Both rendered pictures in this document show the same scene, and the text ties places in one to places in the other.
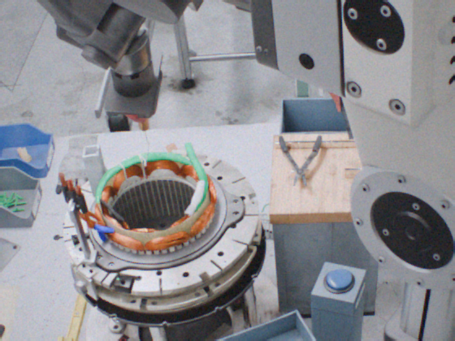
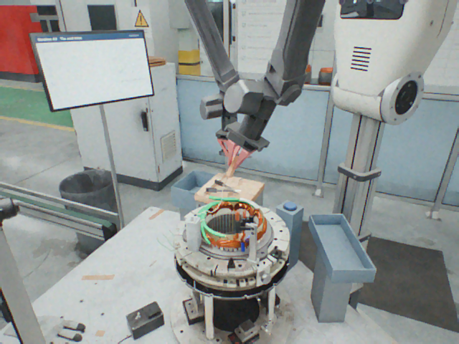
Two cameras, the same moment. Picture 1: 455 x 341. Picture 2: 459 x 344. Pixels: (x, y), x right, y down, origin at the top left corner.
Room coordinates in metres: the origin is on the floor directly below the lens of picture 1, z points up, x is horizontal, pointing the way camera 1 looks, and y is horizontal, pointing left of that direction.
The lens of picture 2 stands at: (0.73, 0.83, 1.65)
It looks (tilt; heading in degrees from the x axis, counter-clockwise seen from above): 26 degrees down; 286
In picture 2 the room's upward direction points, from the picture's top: straight up
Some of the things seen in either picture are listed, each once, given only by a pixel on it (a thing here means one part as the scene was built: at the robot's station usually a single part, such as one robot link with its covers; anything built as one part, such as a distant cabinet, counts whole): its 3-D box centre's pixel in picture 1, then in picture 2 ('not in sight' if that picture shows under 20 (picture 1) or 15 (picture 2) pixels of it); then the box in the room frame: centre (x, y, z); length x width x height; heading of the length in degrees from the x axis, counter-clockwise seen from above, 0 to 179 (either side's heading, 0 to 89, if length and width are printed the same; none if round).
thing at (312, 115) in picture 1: (327, 172); (196, 211); (1.16, -0.19, 0.92); 0.17 x 0.11 x 0.28; 81
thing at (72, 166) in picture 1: (81, 165); (45, 329); (1.44, 0.34, 0.79); 0.24 x 0.12 x 0.02; 173
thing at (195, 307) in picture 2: not in sight; (193, 304); (1.03, 0.18, 0.85); 0.06 x 0.04 x 0.05; 127
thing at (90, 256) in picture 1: (84, 234); (253, 243); (0.84, 0.23, 1.15); 0.03 x 0.02 x 0.12; 167
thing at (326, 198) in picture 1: (327, 175); (230, 190); (1.01, -0.16, 1.05); 0.20 x 0.19 x 0.02; 171
